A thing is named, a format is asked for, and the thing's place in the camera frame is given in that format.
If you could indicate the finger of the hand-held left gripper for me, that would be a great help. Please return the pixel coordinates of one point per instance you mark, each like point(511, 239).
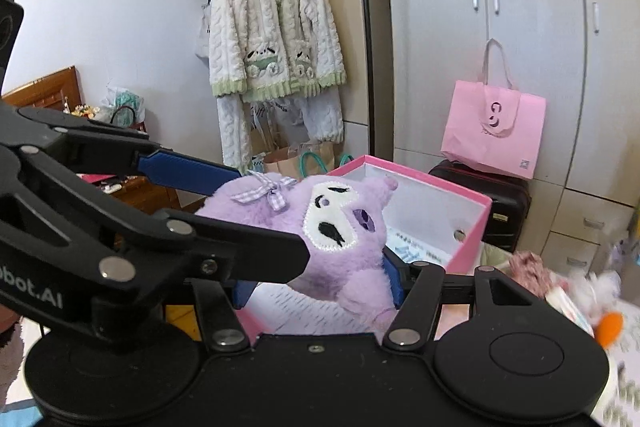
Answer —
point(250, 254)
point(185, 169)

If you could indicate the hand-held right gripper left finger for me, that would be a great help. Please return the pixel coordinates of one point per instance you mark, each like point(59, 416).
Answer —
point(242, 294)

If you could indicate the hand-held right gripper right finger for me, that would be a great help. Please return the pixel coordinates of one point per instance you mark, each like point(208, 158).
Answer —
point(395, 282)

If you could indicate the purple plush toy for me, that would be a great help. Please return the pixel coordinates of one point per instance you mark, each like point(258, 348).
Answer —
point(280, 217)

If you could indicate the pink storage box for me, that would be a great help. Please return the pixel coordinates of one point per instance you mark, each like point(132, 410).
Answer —
point(470, 249)

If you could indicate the pink fluffy cloth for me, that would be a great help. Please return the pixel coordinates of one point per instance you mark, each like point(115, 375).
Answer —
point(527, 272)

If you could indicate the white printed packet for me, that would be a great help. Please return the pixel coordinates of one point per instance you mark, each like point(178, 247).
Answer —
point(420, 249)

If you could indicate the wooden nightstand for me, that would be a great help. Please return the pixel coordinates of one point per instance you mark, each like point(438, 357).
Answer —
point(145, 199)

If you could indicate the white fluffy pants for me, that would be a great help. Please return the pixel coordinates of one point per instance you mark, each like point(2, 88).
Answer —
point(232, 132)

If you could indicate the clear plastic bag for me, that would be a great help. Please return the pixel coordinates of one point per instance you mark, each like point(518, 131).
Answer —
point(122, 99)

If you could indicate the brown paper bag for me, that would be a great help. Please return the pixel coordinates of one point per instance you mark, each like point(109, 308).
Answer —
point(285, 164)

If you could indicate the black suitcase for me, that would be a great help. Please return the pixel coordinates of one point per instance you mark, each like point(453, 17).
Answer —
point(505, 212)

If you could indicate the wooden headboard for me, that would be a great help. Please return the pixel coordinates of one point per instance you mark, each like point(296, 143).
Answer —
point(45, 89)

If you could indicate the pink paper bag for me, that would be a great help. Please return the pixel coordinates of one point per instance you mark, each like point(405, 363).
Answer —
point(480, 142)

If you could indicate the white and orange plush toy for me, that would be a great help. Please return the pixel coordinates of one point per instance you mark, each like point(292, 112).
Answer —
point(595, 292)

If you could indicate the floral bed sheet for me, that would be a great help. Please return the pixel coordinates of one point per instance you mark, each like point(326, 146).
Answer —
point(622, 372)

